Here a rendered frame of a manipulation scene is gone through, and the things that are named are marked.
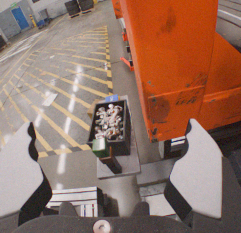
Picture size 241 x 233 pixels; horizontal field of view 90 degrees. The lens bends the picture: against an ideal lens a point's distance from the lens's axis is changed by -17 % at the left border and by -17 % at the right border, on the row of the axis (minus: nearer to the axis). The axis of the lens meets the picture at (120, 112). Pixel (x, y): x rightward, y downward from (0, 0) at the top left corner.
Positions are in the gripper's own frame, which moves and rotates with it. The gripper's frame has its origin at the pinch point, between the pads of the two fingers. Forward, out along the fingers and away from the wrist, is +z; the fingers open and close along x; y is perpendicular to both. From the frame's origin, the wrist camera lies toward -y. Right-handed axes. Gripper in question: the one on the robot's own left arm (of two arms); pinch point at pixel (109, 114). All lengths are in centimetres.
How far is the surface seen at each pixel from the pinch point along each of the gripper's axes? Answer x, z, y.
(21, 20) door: -776, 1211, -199
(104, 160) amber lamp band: -3.3, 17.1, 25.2
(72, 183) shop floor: -33, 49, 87
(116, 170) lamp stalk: 0.2, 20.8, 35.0
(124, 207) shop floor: 4, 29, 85
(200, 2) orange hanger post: 14.4, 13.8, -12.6
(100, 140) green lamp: -3.8, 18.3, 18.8
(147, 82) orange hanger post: 7.3, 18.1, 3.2
